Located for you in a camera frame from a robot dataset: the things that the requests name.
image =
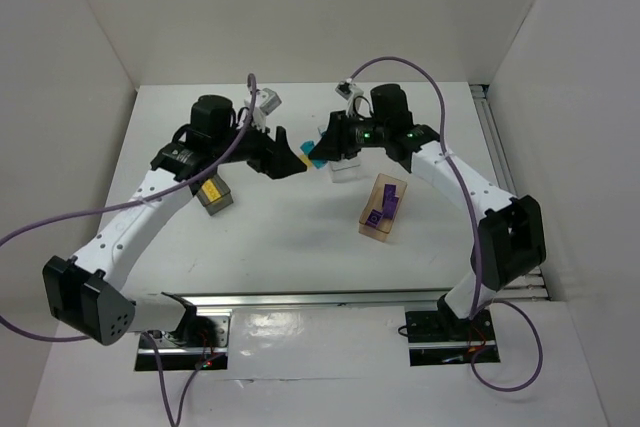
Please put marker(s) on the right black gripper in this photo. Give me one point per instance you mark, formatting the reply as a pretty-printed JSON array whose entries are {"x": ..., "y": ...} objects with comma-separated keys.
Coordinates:
[{"x": 338, "y": 132}]

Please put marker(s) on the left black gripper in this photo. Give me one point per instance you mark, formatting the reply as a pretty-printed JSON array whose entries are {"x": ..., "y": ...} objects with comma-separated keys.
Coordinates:
[{"x": 267, "y": 150}]

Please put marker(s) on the yellow curved lego piece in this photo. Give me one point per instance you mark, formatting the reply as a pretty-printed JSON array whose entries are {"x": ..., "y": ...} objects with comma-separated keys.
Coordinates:
[{"x": 306, "y": 160}]

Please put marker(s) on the purple rounded printed lego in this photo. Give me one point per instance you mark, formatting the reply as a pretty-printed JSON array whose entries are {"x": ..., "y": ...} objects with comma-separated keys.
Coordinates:
[{"x": 389, "y": 191}]

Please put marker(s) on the yellow lego pieces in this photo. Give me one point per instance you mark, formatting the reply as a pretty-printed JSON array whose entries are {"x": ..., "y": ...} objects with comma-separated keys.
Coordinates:
[{"x": 209, "y": 192}]

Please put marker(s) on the purple lego brick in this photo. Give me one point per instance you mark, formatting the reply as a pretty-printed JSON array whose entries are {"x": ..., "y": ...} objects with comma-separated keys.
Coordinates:
[{"x": 390, "y": 205}]

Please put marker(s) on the purple curved lego piece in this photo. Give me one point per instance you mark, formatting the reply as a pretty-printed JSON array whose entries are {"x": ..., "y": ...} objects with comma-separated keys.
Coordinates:
[{"x": 374, "y": 218}]

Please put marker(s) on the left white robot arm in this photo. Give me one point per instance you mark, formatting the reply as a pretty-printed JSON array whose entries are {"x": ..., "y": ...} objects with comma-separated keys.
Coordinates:
[{"x": 84, "y": 291}]

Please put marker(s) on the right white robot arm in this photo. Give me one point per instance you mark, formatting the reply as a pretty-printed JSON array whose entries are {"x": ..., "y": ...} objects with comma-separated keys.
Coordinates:
[{"x": 467, "y": 189}]

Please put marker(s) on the clear plastic container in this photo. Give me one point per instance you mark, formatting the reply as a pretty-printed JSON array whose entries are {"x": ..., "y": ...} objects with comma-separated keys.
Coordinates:
[{"x": 345, "y": 170}]

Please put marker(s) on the grey translucent container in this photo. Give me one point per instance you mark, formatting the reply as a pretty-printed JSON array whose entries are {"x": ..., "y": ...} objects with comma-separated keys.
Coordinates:
[{"x": 225, "y": 202}]

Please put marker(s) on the amber translucent container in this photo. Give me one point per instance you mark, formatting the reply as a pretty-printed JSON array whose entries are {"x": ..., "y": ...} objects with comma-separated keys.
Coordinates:
[{"x": 375, "y": 201}]

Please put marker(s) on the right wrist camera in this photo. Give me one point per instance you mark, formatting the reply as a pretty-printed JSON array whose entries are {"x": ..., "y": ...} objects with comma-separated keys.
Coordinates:
[{"x": 352, "y": 95}]

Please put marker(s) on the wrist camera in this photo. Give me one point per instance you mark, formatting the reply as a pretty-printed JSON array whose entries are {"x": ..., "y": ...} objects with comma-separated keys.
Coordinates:
[
  {"x": 267, "y": 101},
  {"x": 352, "y": 95}
]

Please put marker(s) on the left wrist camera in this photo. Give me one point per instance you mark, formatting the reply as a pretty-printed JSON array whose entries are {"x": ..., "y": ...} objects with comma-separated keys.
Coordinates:
[{"x": 267, "y": 101}]

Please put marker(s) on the aluminium rail front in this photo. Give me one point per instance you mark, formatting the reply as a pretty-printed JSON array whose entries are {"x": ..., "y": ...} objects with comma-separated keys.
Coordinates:
[{"x": 307, "y": 299}]

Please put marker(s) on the aluminium rail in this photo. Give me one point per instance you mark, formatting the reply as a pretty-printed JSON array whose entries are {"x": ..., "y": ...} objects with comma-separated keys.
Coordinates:
[
  {"x": 307, "y": 299},
  {"x": 505, "y": 182}
]

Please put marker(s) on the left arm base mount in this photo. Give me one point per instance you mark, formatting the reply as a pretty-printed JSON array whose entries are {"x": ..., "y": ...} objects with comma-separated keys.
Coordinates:
[{"x": 202, "y": 343}]

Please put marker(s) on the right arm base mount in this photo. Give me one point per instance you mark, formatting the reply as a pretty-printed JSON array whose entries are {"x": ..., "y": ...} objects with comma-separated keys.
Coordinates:
[{"x": 430, "y": 343}]

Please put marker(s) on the aluminium rail right side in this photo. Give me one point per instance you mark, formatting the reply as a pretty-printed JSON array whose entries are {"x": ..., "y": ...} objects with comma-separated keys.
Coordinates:
[{"x": 505, "y": 182}]

